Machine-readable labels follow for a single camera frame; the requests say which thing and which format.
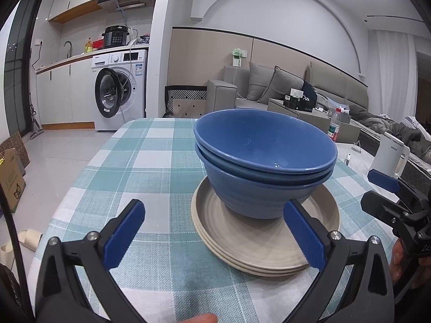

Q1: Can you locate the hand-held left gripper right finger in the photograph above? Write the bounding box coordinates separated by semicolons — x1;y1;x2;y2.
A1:
283;198;395;323

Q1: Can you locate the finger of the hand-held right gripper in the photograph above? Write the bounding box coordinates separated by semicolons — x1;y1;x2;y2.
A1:
367;169;431;213
360;190;413;230

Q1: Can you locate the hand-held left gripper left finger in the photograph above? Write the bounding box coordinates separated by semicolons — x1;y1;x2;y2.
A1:
34;198;147;323

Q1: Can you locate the blue bowl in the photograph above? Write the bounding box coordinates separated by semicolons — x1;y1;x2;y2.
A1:
193;108;338;175
196;141;335;184
199;151;332;220

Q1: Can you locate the person's right hand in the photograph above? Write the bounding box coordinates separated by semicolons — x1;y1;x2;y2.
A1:
390;240;409;282

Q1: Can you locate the person's left hand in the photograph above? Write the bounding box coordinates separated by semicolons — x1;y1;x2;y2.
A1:
183;313;218;323

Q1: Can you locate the white electric kettle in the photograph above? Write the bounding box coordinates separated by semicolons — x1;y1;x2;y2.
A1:
370;132;411;180

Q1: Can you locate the marble side table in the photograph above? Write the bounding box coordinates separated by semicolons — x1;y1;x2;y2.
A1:
335;141;382;173

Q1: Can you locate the grey blanket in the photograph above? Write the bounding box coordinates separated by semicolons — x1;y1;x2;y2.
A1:
350;109;431;163

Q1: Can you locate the clear water bottle red cap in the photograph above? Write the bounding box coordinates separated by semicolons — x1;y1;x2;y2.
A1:
327;108;342;142

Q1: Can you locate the teal white checked tablecloth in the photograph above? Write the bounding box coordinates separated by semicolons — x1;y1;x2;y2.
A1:
29;118;399;323

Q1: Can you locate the grey side cabinet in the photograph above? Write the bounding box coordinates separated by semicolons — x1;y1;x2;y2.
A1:
267;98;361;143

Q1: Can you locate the beige slipper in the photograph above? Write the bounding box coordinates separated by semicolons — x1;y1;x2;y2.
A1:
0;241;16;260
18;229;43;252

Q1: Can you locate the white curtain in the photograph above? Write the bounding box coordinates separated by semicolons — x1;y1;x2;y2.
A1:
375;29;419;127

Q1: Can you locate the dark jacket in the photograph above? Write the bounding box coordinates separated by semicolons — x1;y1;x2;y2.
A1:
301;81;319;108

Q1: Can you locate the black box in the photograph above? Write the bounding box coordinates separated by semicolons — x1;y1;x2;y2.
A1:
283;96;315;113

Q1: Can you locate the brown printed cardboard box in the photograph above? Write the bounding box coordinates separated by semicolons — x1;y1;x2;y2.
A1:
0;148;27;213

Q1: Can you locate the grey sofa cushion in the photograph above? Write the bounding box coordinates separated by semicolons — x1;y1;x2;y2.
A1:
259;66;305;105
248;62;277;101

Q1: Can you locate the grey floor mop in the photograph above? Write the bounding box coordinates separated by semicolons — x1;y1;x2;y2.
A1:
30;104;44;139

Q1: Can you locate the patterned cardboard box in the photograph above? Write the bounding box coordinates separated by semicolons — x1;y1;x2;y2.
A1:
0;133;30;169

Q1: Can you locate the white kitchen base cabinet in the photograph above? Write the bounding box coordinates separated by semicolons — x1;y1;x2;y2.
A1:
35;57;96;130

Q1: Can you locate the grey sofa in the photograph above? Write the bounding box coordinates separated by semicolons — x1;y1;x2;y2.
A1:
206;61;369;125

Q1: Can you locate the white washing machine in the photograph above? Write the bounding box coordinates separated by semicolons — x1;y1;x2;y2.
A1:
92;50;149;132

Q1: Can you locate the dark glass door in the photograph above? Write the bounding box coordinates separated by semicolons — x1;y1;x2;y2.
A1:
0;0;45;139

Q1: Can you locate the black pressure cooker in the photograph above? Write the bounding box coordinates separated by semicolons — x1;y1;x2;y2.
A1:
102;25;131;48

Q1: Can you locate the green white wall device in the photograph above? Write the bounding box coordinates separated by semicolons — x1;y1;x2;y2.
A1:
232;49;248;68

